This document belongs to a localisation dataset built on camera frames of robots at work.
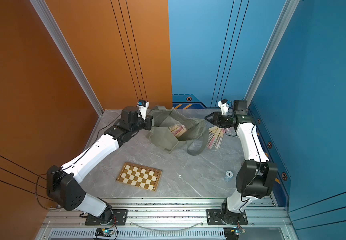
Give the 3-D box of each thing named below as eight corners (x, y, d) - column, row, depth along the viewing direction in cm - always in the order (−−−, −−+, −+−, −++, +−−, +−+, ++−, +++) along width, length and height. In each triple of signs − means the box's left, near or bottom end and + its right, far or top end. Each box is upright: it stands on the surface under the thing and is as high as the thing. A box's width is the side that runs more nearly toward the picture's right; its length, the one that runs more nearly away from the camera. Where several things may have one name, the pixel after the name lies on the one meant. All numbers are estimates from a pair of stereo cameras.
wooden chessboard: (117, 182, 87) (115, 180, 84) (126, 163, 94) (125, 161, 92) (156, 192, 83) (155, 190, 80) (162, 172, 90) (162, 170, 88)
